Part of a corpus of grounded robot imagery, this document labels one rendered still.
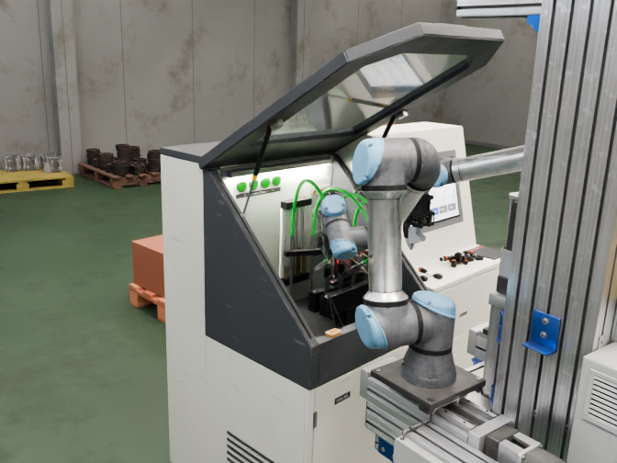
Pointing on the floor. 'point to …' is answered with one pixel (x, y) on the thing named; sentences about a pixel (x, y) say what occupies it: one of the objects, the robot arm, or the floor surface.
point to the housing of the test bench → (185, 299)
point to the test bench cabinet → (254, 412)
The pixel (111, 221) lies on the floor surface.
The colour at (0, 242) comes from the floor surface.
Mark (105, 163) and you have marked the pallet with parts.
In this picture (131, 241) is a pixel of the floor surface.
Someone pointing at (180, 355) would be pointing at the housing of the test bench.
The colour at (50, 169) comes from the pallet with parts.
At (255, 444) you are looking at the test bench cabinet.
